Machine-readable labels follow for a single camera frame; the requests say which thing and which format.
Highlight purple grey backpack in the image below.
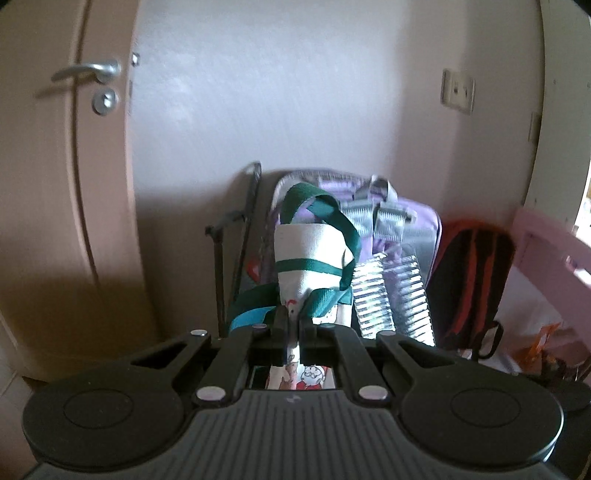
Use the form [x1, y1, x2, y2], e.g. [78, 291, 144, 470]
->
[261, 168, 443, 334]

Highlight orange black backpack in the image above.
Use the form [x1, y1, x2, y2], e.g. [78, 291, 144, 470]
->
[424, 219, 516, 361]

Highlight metal door handle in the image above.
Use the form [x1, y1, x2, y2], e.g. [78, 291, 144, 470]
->
[50, 59, 123, 85]

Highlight pink furniture frame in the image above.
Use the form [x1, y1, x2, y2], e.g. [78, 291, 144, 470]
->
[509, 206, 591, 289]

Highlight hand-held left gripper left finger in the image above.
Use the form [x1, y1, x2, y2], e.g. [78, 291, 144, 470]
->
[130, 305, 290, 408]

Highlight black folded metal stand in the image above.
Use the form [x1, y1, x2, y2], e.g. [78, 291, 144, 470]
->
[204, 161, 263, 334]

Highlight white tote bag green straps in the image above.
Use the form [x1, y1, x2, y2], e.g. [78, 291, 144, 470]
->
[230, 182, 364, 392]

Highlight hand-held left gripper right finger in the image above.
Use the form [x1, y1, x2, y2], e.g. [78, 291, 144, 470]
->
[299, 318, 459, 405]

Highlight clear ribbed plastic tray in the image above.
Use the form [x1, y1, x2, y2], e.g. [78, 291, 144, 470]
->
[352, 253, 436, 348]

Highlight beige wooden door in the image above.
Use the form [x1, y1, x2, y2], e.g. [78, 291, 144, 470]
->
[0, 0, 141, 385]

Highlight shiny snack wrappers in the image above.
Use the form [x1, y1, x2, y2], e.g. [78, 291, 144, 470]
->
[519, 322, 585, 386]

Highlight white plastic bag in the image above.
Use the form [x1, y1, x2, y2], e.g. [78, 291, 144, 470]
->
[487, 268, 566, 367]

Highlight round metal door lock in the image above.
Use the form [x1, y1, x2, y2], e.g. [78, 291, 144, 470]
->
[92, 89, 118, 115]

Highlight cream wardrobe panel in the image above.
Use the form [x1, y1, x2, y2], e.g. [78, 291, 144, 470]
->
[521, 0, 591, 234]

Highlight beige wall socket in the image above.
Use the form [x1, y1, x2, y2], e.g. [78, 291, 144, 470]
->
[440, 68, 476, 116]

